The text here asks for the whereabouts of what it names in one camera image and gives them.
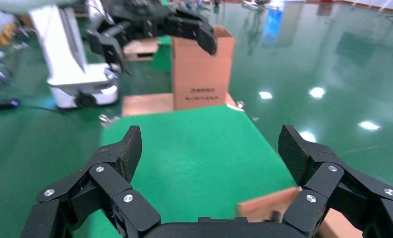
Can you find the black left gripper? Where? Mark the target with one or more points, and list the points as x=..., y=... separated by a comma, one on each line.
x=140, y=16

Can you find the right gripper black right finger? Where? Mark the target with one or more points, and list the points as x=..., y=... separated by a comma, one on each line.
x=340, y=197

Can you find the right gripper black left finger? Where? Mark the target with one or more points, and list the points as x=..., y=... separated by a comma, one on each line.
x=94, y=190

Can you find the small cardboard box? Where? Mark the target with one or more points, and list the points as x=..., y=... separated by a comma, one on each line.
x=140, y=49

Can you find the tall printed cardboard box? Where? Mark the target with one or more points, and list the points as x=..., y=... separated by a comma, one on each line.
x=199, y=72

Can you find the open flat cardboard box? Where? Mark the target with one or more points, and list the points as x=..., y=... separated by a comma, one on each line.
x=265, y=205

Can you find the white robot column and base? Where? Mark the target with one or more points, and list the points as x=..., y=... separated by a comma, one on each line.
x=65, y=65

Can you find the green table cloth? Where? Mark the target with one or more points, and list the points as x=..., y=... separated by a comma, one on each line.
x=189, y=157

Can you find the metal table clamp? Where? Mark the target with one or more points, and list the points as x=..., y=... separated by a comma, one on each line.
x=239, y=105

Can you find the black floor device purple light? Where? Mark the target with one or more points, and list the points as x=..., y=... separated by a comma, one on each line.
x=5, y=104

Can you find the yellow background clutter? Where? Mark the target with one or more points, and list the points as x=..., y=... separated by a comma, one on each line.
x=2, y=34

